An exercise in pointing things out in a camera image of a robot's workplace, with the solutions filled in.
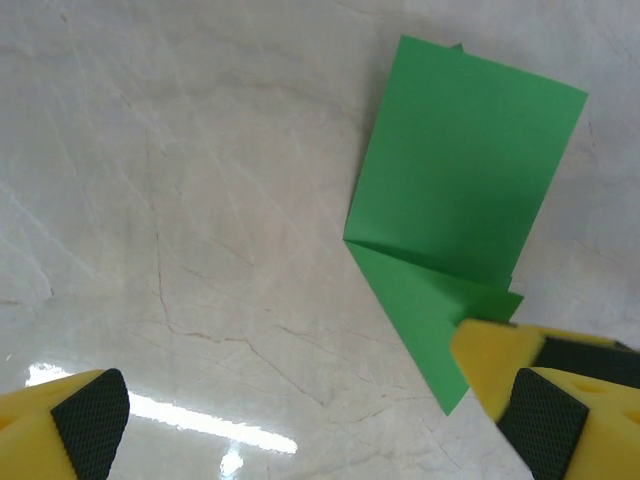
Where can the green square paper sheet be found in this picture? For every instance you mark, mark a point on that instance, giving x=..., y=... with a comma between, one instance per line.
x=450, y=150

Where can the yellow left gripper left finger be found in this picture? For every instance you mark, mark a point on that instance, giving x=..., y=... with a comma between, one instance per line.
x=30, y=430

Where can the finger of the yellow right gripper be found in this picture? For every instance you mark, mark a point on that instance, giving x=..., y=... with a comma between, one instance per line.
x=490, y=360

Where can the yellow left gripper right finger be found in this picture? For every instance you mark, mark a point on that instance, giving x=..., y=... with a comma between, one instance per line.
x=600, y=435

